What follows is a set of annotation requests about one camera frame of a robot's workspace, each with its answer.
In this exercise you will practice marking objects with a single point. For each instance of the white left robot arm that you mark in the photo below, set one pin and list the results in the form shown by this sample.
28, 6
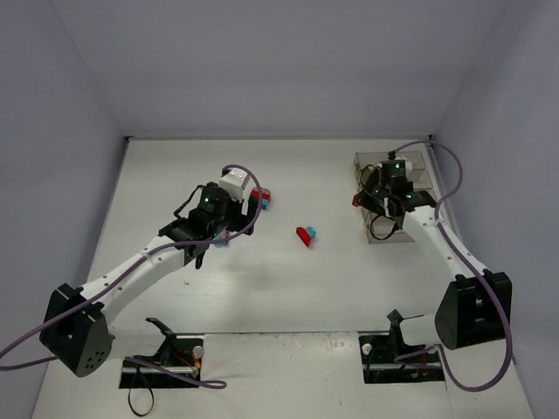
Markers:
78, 319

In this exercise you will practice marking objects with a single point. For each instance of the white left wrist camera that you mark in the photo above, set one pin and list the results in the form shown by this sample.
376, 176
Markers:
234, 181

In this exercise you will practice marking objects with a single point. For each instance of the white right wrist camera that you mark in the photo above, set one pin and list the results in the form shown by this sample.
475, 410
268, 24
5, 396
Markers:
406, 165

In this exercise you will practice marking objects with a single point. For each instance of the red rounded lego brick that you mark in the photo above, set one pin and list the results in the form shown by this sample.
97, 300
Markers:
303, 236

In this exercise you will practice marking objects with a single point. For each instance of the purple orange studded lego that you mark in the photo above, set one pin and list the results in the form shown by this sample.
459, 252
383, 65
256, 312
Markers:
223, 235

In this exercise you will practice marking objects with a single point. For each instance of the small teal lego cube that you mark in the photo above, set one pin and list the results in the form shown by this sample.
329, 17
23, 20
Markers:
311, 232

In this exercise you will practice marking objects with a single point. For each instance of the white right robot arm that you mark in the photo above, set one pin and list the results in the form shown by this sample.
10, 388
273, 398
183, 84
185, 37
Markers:
475, 302

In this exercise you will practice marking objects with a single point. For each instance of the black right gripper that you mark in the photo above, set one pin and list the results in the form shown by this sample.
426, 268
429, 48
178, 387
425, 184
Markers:
364, 199

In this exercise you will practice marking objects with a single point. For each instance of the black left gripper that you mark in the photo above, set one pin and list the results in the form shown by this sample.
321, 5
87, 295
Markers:
244, 216

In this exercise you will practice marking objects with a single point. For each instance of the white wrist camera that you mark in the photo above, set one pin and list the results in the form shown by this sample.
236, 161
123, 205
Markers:
406, 165
234, 181

